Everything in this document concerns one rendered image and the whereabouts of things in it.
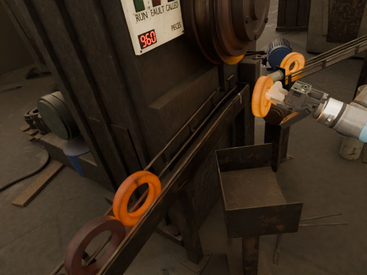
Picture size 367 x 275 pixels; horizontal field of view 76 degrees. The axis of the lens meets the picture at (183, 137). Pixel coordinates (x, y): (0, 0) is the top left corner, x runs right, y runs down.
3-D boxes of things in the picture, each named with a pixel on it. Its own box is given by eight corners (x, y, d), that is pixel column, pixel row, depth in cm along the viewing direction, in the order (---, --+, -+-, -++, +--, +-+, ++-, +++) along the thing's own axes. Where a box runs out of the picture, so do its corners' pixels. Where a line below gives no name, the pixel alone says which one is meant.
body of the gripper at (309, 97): (295, 79, 82) (330, 91, 78) (285, 99, 88) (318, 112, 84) (288, 88, 78) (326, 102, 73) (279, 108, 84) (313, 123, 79)
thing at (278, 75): (264, 83, 141) (264, 73, 138) (277, 77, 142) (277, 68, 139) (270, 86, 136) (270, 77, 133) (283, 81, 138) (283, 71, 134)
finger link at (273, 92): (265, 78, 85) (290, 88, 81) (260, 92, 89) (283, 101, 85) (261, 82, 83) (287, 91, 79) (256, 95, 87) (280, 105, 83)
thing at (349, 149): (337, 157, 168) (357, 91, 139) (340, 147, 176) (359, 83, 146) (357, 162, 162) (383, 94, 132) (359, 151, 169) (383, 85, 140)
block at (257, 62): (238, 101, 144) (237, 62, 130) (243, 95, 149) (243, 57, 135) (255, 103, 138) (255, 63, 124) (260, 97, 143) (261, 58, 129)
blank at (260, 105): (249, 90, 81) (259, 91, 79) (265, 67, 89) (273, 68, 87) (252, 124, 91) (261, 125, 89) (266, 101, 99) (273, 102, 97)
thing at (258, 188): (234, 310, 104) (225, 210, 63) (225, 252, 126) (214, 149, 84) (280, 308, 103) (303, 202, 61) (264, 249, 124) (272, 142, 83)
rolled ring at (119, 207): (108, 226, 68) (101, 221, 70) (147, 227, 83) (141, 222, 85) (135, 167, 70) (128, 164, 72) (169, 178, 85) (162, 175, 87)
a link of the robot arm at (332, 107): (330, 118, 84) (325, 132, 78) (317, 113, 85) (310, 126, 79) (344, 97, 77) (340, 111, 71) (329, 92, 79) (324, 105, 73)
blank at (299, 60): (286, 83, 145) (290, 84, 143) (274, 67, 137) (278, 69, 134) (305, 63, 142) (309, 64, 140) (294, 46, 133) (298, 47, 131)
